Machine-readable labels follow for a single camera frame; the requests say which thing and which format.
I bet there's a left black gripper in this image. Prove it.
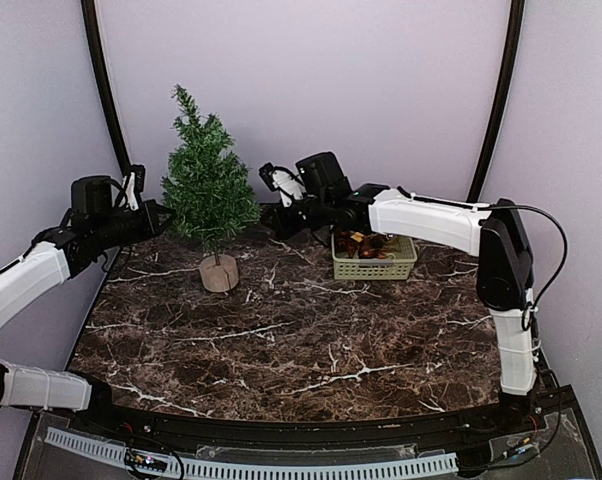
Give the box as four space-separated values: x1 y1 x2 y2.
93 199 177 250

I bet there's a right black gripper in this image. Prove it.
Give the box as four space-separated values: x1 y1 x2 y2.
260 192 331 240

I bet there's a small green christmas tree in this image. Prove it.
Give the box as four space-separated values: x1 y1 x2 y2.
162 84 261 256

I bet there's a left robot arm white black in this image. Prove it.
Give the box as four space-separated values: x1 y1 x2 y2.
0 165 175 436

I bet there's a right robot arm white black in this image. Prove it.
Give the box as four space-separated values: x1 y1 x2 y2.
259 151 544 434

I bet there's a round wooden tree base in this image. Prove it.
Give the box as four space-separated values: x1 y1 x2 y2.
199 254 239 293

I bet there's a green plastic basket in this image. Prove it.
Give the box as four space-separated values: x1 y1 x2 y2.
331 229 417 280

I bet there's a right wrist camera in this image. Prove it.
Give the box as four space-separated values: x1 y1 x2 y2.
259 162 306 208

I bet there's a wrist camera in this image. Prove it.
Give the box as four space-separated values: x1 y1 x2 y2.
259 162 306 208
117 164 146 211

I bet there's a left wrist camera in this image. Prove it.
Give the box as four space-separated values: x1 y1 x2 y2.
117 164 146 211

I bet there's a black front rail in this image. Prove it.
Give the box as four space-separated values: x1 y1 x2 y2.
70 405 549 452

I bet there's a left black frame post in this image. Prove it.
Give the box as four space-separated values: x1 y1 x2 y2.
80 0 131 175

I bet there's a black frame post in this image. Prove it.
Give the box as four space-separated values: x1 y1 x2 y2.
80 0 131 175
466 0 525 203

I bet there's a white slotted cable duct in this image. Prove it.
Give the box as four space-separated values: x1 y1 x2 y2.
44 427 459 479

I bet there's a right black frame post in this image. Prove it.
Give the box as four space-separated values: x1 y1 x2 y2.
466 0 525 203

